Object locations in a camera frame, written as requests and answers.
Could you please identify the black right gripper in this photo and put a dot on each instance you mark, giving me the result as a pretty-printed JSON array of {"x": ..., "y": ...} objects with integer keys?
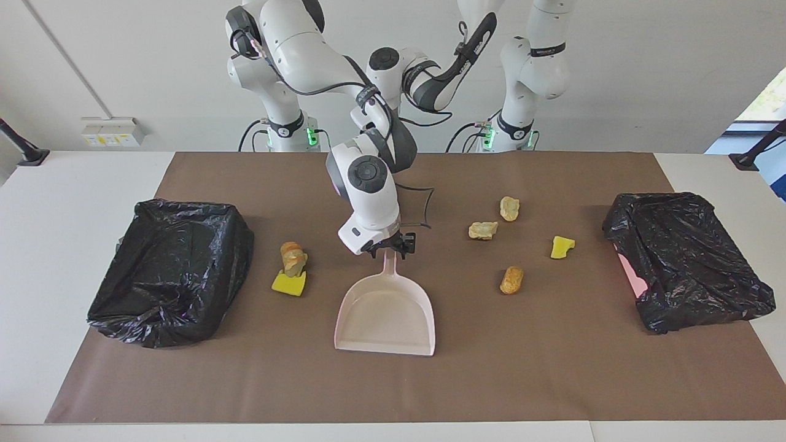
[{"x": 390, "y": 241}]

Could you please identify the beige plastic dustpan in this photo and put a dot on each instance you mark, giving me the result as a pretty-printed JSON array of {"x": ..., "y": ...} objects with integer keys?
[{"x": 387, "y": 313}]

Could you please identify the pale paper piece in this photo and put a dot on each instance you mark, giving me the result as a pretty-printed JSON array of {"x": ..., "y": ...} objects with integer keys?
[{"x": 483, "y": 230}]

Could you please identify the brown bread roll piece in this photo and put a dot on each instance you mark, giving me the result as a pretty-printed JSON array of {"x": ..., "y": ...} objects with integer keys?
[{"x": 292, "y": 258}]

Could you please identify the notched yellow sponge piece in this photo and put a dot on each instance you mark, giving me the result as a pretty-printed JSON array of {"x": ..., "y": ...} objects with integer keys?
[{"x": 287, "y": 285}]

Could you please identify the pale bread chunk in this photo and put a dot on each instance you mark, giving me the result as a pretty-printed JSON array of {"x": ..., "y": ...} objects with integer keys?
[{"x": 509, "y": 209}]

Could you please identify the brown paper ball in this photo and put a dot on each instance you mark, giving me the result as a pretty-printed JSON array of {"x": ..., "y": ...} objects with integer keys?
[{"x": 511, "y": 280}]

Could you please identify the small yellow sponge wedge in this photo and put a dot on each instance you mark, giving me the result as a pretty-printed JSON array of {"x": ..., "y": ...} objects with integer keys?
[{"x": 562, "y": 247}]

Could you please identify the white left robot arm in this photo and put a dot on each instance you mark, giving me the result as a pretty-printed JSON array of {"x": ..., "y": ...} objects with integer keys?
[{"x": 528, "y": 67}]

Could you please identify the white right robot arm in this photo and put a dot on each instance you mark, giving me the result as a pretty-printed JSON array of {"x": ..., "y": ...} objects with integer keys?
[{"x": 295, "y": 43}]

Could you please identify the black bag lined bin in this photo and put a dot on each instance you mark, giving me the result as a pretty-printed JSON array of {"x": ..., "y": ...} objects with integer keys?
[{"x": 172, "y": 276}]

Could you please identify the pink bin with black liner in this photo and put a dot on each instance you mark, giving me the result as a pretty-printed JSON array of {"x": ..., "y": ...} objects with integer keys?
[{"x": 688, "y": 264}]

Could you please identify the brown paper table mat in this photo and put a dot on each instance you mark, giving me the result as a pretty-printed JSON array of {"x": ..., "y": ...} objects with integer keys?
[{"x": 491, "y": 368}]

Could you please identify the black clamp stand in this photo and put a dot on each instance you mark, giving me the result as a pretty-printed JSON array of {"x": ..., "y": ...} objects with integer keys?
[
  {"x": 746, "y": 161},
  {"x": 31, "y": 155}
]

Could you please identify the window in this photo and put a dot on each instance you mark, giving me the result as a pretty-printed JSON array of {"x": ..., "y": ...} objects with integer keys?
[{"x": 770, "y": 101}]

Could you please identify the white wall socket box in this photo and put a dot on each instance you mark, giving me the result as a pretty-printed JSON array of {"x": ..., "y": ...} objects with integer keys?
[{"x": 110, "y": 132}]

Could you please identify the white wall conduit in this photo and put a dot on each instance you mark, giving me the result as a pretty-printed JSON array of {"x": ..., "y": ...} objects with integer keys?
[{"x": 69, "y": 61}]

